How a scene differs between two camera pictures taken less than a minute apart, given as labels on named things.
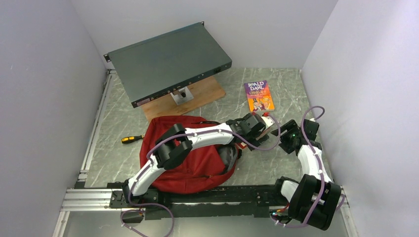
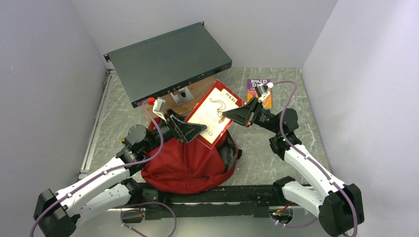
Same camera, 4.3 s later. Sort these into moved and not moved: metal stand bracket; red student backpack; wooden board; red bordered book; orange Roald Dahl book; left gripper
Moved: left gripper; red bordered book
Not moved: metal stand bracket; red student backpack; wooden board; orange Roald Dahl book
